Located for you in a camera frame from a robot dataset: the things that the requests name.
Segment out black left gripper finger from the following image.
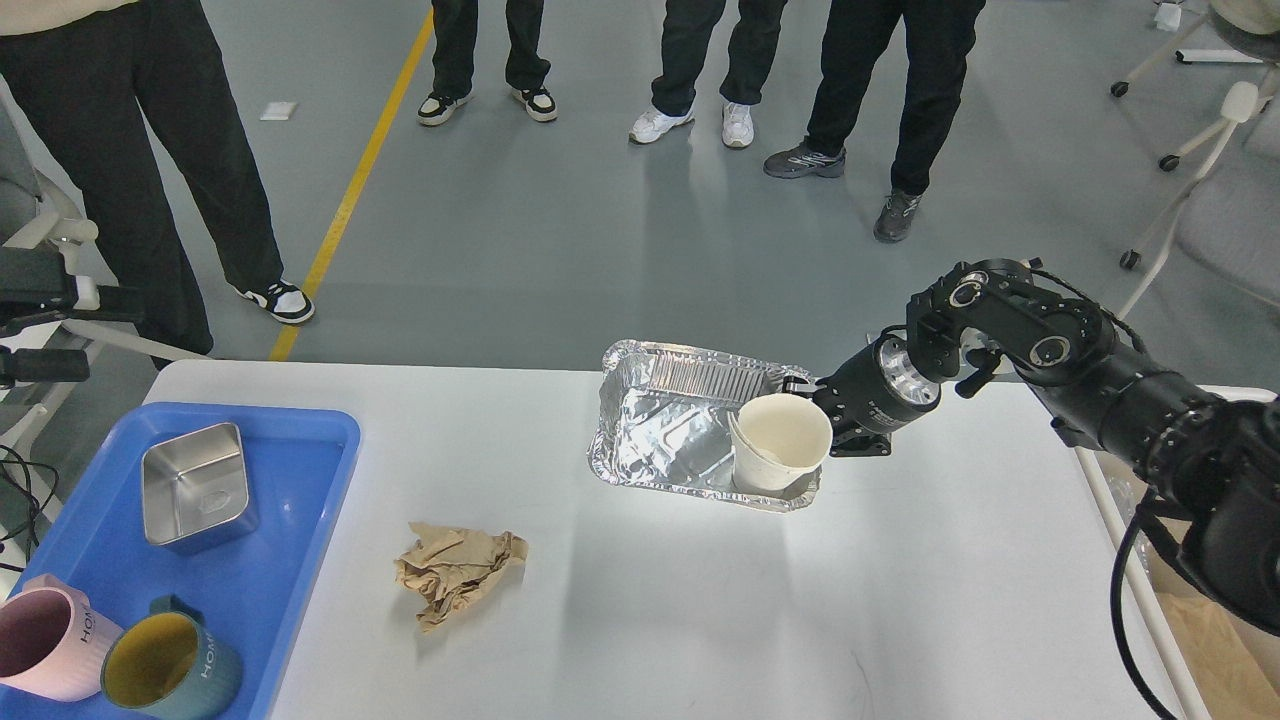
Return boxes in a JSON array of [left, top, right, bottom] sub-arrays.
[[1, 348, 90, 389], [1, 247, 145, 325]]

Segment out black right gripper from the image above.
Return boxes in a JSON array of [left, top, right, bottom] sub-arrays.
[[782, 334, 942, 457]]

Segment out white paper cup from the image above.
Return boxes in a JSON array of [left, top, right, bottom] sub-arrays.
[[730, 393, 833, 495]]

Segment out aluminium foil tray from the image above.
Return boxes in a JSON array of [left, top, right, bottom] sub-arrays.
[[588, 340, 820, 512]]

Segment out square stainless steel container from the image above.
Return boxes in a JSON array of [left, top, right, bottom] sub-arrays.
[[141, 421, 259, 555]]

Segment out pink ribbed mug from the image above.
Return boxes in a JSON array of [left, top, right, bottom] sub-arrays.
[[1, 573, 124, 702]]

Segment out dark green mug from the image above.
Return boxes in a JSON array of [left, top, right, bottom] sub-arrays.
[[100, 594, 243, 719]]

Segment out brown paper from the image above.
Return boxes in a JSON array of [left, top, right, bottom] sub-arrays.
[[1151, 566, 1279, 719], [396, 521, 529, 634]]

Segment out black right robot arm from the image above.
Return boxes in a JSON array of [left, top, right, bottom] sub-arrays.
[[783, 259, 1279, 719]]

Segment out white side table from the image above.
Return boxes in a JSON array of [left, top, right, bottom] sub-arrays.
[[1, 322, 76, 457]]

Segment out grey white office chair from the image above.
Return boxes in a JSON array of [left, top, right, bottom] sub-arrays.
[[1, 104, 198, 364]]

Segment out blue plastic tray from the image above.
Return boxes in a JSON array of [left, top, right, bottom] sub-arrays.
[[24, 402, 360, 719]]

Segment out person in cream shirt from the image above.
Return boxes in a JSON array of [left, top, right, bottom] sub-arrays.
[[1, 1, 315, 355]]

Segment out person with grey sneakers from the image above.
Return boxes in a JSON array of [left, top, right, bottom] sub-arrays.
[[763, 0, 988, 243]]

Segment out white office chair right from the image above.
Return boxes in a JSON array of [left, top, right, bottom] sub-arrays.
[[1119, 1, 1279, 316]]

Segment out person with black white sneakers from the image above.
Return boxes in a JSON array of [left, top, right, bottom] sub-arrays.
[[417, 0, 559, 128]]

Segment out beige plastic bin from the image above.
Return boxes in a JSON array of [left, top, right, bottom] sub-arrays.
[[1075, 386, 1280, 720]]

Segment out brown paper in bin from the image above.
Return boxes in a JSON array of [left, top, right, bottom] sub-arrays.
[[1151, 566, 1279, 719]]

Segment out black cables at left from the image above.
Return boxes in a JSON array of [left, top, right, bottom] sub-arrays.
[[0, 447, 59, 577]]

